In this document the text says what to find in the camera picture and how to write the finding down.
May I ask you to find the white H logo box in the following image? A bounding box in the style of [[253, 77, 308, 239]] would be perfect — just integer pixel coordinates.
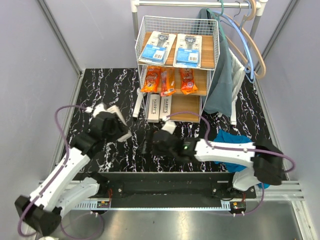
[[107, 105, 132, 143]]

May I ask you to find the white Harry's box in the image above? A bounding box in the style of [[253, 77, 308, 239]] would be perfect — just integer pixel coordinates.
[[159, 95, 172, 121], [147, 94, 161, 123]]

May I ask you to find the orange razor bag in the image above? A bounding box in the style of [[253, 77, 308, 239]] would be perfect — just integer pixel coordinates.
[[160, 67, 176, 97], [141, 66, 162, 93], [179, 68, 198, 95]]

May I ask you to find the orange razor bag front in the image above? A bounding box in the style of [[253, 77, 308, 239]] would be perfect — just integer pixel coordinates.
[[160, 67, 176, 97]]

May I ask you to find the blue razor blister pack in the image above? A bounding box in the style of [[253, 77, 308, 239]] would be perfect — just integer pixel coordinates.
[[172, 33, 202, 69]]

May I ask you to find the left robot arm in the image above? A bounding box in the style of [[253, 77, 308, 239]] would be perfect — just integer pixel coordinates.
[[14, 105, 131, 238]]

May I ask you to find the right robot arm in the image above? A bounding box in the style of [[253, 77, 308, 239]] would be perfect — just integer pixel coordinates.
[[143, 129, 284, 199]]

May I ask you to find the blue crumpled cloth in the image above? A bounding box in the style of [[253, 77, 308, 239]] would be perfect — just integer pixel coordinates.
[[213, 129, 270, 191]]

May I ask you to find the grey-green hanging shirt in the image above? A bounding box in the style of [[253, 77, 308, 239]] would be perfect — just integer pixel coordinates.
[[202, 23, 233, 117]]

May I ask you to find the white towel on rack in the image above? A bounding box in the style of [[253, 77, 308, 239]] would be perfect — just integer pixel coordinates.
[[229, 49, 245, 101]]

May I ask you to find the light blue hanger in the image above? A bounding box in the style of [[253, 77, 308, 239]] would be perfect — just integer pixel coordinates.
[[217, 0, 256, 84]]

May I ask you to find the green hanger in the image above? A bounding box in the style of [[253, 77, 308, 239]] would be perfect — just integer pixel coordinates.
[[206, 0, 230, 46]]

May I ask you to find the beige wooden hanger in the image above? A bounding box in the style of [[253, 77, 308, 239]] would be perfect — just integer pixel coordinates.
[[224, 0, 267, 80]]

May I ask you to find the metal clothes rack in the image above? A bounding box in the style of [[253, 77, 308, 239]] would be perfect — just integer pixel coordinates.
[[131, 0, 267, 124]]

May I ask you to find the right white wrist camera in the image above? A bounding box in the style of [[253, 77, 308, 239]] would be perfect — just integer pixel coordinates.
[[161, 116, 176, 135]]

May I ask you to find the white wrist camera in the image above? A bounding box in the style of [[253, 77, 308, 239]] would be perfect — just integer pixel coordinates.
[[161, 116, 176, 135], [84, 103, 107, 118]]

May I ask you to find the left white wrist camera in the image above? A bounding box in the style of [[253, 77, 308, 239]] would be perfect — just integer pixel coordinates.
[[84, 103, 107, 118]]

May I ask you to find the white wire shelf cart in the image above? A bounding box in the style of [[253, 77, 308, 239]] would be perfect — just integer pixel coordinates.
[[135, 15, 220, 123]]

